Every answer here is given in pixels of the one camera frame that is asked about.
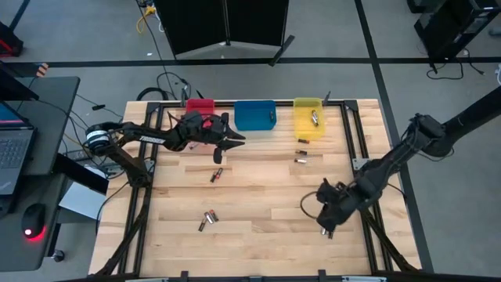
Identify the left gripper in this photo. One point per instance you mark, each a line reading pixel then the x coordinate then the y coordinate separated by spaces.
pixel 199 131

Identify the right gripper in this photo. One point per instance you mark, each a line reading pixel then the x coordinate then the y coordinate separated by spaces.
pixel 338 199

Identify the yellow plastic bin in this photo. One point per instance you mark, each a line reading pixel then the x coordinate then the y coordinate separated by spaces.
pixel 303 127

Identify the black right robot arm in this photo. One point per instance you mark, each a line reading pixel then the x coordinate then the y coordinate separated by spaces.
pixel 391 160

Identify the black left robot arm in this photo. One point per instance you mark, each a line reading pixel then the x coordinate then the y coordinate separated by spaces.
pixel 152 139

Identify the blue plastic bin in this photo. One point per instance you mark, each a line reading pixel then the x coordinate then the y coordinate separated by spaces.
pixel 250 115

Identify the red plastic bin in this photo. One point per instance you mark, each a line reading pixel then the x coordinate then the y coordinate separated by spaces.
pixel 199 105

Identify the grey metal mounting plate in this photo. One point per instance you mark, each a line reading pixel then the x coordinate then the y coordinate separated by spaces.
pixel 358 163

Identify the black folding screen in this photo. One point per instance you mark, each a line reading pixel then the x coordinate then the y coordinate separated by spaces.
pixel 195 27

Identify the grey power strip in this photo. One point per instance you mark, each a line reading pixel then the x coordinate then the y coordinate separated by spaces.
pixel 76 155

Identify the flat grey box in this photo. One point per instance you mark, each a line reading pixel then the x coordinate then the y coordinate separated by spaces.
pixel 82 201

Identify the black desk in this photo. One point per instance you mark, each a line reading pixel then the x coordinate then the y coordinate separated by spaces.
pixel 55 117

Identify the orange black striped object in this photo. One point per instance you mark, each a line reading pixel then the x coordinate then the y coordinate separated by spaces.
pixel 42 69

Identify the black caster wheel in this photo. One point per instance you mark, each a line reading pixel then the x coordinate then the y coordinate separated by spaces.
pixel 58 255

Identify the black computer mouse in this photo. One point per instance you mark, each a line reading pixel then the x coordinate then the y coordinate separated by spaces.
pixel 33 219

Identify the dark grey laptop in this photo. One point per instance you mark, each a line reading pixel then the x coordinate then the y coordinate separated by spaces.
pixel 15 152

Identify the black monitor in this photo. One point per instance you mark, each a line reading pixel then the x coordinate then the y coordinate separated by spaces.
pixel 11 84

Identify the black equipment cart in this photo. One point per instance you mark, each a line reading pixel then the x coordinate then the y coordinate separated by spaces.
pixel 450 27

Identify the red and black equipment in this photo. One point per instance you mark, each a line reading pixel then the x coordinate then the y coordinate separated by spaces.
pixel 9 43

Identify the black aluminium table frame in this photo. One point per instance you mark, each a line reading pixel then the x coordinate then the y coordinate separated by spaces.
pixel 285 103

